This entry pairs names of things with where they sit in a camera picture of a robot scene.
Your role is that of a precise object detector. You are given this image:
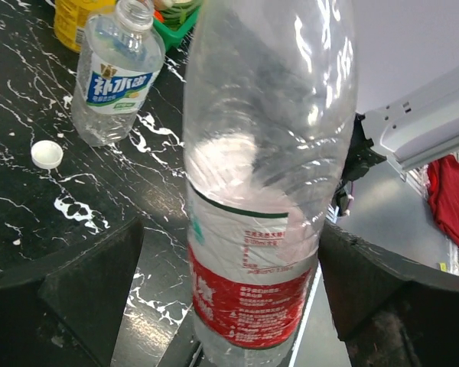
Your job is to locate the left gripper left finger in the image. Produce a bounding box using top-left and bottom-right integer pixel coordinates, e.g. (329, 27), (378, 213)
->
(0, 219), (144, 366)

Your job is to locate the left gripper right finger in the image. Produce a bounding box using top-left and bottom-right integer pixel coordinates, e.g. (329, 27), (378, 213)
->
(319, 222), (459, 366)

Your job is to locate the white bottle cap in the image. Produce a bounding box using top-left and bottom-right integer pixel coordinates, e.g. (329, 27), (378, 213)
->
(31, 140), (63, 170)

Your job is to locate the red-label soda bottle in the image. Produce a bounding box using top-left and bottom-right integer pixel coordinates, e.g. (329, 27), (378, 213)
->
(183, 1), (357, 366)

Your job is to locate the clear blue-cap water bottle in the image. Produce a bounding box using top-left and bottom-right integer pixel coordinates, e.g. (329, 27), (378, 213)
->
(71, 1), (166, 147)

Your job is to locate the yellow juice bottle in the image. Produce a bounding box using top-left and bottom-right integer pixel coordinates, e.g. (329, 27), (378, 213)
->
(54, 0), (116, 53)

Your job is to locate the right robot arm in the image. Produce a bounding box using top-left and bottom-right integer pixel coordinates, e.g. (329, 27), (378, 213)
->
(341, 66), (459, 184)

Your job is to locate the red cloth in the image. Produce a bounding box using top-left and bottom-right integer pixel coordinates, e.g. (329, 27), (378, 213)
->
(427, 154), (459, 248)

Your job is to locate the green plastic basket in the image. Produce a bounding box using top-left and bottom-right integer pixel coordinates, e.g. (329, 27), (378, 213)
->
(153, 0), (202, 51)

